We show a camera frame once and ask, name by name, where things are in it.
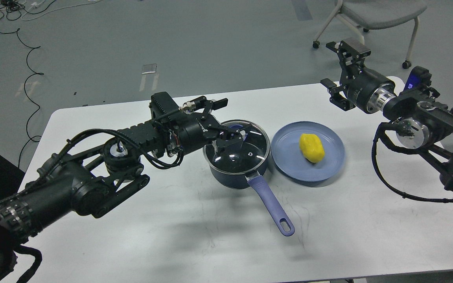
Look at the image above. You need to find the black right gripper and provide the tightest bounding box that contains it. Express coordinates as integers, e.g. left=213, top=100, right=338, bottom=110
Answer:
left=320, top=38, right=396, bottom=114

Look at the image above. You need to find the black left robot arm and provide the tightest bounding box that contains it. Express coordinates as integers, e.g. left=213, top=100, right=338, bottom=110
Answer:
left=0, top=92, right=245, bottom=283

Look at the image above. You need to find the white cable on floor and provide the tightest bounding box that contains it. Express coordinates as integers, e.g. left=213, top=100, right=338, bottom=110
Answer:
left=20, top=0, right=103, bottom=21

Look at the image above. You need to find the grey floor outlet cover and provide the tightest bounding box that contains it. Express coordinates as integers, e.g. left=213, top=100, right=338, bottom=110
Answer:
left=141, top=63, right=158, bottom=75

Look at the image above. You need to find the yellow potato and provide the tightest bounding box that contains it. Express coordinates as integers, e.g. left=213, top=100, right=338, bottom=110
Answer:
left=299, top=134, right=325, bottom=163

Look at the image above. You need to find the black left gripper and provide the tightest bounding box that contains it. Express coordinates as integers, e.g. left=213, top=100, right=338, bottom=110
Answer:
left=179, top=96, right=248, bottom=160

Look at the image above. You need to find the glass pot lid purple knob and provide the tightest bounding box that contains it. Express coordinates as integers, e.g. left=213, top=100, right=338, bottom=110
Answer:
left=203, top=119, right=271, bottom=175

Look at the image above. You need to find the blue round plate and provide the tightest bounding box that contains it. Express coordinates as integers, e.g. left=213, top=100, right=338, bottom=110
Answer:
left=271, top=121, right=345, bottom=182

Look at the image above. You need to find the grey office chair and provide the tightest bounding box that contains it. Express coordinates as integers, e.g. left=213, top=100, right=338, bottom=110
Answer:
left=312, top=0, right=427, bottom=69

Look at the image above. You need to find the black cable on floor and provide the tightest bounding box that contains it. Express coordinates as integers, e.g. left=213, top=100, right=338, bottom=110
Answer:
left=0, top=0, right=56, bottom=169

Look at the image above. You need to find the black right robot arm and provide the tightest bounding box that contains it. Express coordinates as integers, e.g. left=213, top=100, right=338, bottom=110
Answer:
left=320, top=38, right=453, bottom=204

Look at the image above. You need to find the dark blue saucepan purple handle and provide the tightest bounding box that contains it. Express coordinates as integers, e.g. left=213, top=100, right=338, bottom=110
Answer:
left=209, top=135, right=295, bottom=236

